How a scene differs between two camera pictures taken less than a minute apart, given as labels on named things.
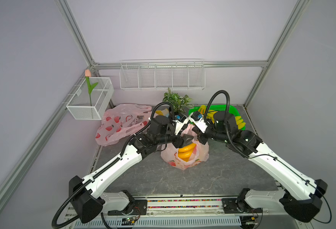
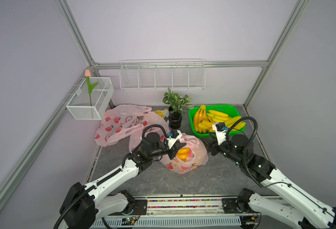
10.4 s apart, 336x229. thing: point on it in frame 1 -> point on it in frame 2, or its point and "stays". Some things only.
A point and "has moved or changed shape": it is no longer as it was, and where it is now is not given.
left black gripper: (180, 142) -> (174, 149)
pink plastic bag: (169, 152) has moved or changed shape
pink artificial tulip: (88, 74) stays
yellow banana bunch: (239, 122) stays
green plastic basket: (219, 108) stays
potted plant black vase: (180, 103) stays
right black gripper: (201, 139) -> (215, 148)
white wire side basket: (91, 98) stays
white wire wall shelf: (186, 74) stays
